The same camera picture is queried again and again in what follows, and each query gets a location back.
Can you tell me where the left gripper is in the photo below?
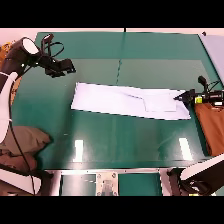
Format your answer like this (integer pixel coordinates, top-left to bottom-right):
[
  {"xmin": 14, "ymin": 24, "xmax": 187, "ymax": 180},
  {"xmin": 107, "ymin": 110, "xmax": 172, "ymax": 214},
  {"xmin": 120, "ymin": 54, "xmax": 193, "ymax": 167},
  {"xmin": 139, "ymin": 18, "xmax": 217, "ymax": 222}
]
[{"xmin": 43, "ymin": 58, "xmax": 77, "ymax": 79}]

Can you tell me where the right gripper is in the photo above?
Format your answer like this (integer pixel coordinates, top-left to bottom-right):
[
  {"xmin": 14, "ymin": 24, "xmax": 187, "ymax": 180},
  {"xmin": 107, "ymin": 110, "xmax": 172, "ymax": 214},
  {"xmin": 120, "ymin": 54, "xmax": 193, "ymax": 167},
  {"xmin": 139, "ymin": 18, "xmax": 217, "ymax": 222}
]
[{"xmin": 181, "ymin": 88, "xmax": 205, "ymax": 105}]

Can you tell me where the white shirt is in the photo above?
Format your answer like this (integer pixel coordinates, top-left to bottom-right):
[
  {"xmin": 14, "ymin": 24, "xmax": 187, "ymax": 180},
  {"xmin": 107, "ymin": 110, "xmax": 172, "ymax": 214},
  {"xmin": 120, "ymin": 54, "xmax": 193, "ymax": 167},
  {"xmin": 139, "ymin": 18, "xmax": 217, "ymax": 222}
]
[{"xmin": 70, "ymin": 81, "xmax": 192, "ymax": 121}]

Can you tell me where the olive garment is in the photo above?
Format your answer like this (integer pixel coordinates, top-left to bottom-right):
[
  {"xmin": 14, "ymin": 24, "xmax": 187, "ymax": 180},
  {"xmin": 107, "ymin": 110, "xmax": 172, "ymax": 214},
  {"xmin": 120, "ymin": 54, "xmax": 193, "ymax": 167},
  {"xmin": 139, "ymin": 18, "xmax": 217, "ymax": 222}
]
[{"xmin": 0, "ymin": 125, "xmax": 53, "ymax": 156}]

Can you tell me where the dark brown garment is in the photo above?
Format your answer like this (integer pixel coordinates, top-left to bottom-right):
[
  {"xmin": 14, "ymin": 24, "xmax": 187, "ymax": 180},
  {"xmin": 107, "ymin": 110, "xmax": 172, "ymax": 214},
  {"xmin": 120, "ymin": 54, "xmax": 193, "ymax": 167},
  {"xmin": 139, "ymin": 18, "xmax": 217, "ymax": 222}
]
[{"xmin": 0, "ymin": 151, "xmax": 38, "ymax": 174}]

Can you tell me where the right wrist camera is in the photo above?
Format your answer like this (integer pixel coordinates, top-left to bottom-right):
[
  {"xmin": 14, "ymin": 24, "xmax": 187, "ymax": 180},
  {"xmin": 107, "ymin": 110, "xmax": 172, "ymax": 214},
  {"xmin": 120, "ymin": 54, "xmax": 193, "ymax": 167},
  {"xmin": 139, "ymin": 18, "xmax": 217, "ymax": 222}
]
[{"xmin": 197, "ymin": 75, "xmax": 210, "ymax": 93}]

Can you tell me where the silver frame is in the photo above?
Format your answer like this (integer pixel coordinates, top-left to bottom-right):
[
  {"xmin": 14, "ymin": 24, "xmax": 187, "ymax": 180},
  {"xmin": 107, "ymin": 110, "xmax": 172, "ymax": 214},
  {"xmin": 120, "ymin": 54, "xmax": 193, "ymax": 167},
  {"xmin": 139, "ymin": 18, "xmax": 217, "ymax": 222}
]
[{"xmin": 45, "ymin": 166, "xmax": 212, "ymax": 197}]

